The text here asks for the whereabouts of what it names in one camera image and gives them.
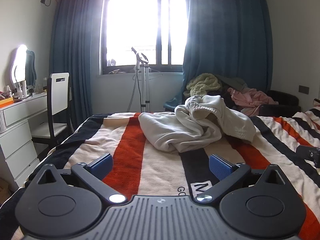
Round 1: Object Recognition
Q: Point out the yellow-green knitted blanket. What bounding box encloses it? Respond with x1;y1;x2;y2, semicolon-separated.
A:
186;73;222;98

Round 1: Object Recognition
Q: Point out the teal plastic chair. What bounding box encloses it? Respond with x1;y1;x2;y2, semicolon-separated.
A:
164;94;187;112

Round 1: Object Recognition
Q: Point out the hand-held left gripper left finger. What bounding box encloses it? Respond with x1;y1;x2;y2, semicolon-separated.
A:
29;153;128;204

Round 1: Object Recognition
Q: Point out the white dresser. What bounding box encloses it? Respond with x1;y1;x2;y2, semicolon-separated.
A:
0;91;49;188

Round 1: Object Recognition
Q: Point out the white and black chair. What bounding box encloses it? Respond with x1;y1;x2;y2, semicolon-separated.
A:
31;72;73;153

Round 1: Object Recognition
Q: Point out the lit vanity mirror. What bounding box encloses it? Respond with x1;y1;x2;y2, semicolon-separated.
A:
9;44;37;84

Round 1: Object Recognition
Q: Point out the striped blanket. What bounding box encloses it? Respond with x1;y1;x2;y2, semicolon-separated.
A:
0;106;320;240

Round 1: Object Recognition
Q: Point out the window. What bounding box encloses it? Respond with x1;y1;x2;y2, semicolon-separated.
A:
100;0;189;75

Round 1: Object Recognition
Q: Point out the cream white sweatshirt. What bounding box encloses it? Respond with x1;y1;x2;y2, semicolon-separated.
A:
138;95;257;153

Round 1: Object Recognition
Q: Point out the black armchair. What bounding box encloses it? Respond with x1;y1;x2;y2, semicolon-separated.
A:
259;90;302;117

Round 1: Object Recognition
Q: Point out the blue curtain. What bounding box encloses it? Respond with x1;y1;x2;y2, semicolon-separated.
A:
182;0;273;100
49;0;108;133

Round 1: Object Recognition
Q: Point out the pale pink garment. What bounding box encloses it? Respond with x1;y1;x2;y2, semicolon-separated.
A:
229;87;279;117

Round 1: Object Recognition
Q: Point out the group of cosmetic bottles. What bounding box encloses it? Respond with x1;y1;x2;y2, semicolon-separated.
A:
0;77;48;100

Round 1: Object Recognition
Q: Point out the pile of dark clothes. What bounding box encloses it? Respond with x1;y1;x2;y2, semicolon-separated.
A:
210;76;250;105

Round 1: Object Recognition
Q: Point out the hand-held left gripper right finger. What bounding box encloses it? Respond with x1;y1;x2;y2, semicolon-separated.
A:
194;154;292;204

